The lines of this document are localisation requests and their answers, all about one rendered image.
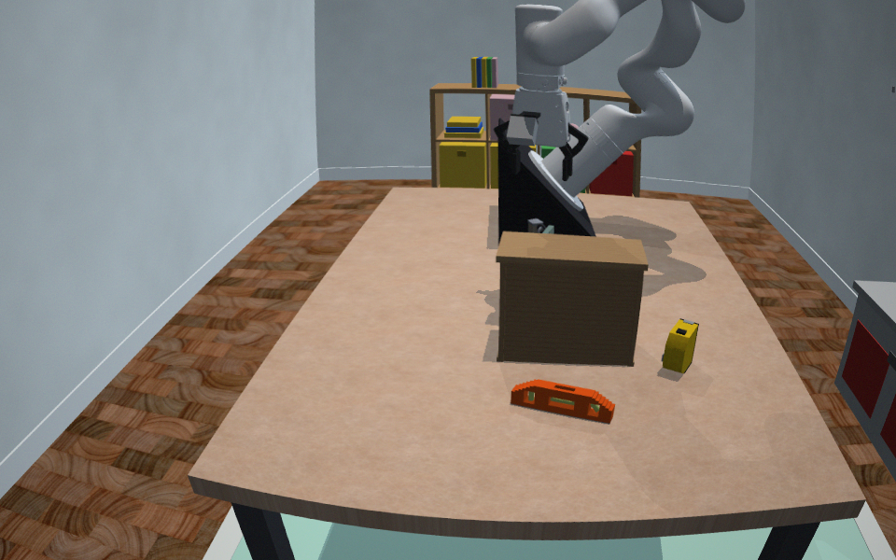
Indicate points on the dark brown cabinet with tan top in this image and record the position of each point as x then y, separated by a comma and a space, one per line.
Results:
569, 299

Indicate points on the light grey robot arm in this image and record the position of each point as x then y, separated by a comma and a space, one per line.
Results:
546, 35

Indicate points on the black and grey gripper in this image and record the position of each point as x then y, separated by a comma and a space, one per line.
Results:
554, 126

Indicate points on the orange spirit level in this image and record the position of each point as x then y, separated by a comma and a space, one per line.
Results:
555, 398

